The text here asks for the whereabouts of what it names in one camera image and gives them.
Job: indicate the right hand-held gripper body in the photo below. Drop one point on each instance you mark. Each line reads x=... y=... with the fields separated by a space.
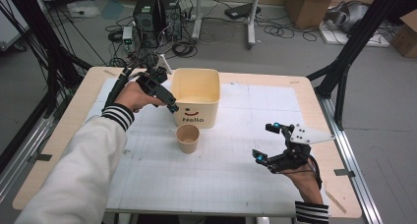
x=296 y=148

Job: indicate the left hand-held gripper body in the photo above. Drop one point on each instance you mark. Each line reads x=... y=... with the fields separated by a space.
x=151 y=81

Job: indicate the cream square plastic bin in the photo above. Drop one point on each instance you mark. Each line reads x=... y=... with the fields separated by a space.
x=196 y=99

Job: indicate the brown paper cup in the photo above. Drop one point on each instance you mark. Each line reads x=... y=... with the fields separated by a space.
x=188 y=140

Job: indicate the person's left hand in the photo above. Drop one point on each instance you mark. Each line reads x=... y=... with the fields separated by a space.
x=134 y=98

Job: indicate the person's right hand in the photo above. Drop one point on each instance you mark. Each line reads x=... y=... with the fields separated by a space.
x=306 y=184

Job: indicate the white grid mat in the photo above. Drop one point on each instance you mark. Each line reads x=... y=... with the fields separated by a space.
x=229 y=175

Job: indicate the small grey power box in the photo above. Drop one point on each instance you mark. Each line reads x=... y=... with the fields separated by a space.
x=127 y=35

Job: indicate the black tape piece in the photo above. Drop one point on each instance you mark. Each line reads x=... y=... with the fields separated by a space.
x=41 y=157
x=344 y=172

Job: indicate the wooden stick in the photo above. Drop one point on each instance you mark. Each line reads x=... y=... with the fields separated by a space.
x=335 y=199

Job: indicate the black computer tower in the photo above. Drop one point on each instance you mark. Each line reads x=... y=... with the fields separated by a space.
x=171 y=16
x=146 y=16

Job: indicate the clear plastic bag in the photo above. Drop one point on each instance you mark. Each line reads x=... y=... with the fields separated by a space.
x=83 y=9

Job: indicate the white metal stand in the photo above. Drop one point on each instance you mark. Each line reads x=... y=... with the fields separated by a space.
x=251 y=24

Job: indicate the white floor board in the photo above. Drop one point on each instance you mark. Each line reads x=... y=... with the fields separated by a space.
x=341 y=39

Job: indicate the flat black device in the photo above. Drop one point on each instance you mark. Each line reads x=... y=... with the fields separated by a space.
x=241 y=11

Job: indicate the large cardboard box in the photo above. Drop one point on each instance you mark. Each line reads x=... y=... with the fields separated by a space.
x=306 y=8

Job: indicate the grey bag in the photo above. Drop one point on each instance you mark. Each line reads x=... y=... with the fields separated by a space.
x=349 y=16

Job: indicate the small cardboard box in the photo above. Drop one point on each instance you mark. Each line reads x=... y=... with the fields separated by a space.
x=407 y=37

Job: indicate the aluminium rail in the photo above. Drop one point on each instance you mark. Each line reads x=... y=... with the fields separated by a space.
x=23 y=152
x=352 y=158

